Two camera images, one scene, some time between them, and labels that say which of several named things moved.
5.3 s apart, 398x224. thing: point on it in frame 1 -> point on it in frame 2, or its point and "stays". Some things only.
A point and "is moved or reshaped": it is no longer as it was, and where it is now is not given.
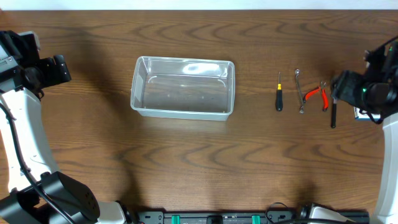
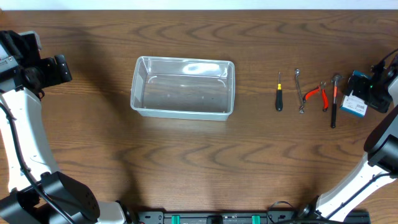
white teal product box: x=359 y=116 is moved or reshaped
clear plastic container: x=183 y=88 stays
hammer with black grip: x=333 y=119 stays
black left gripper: x=45 y=66 stays
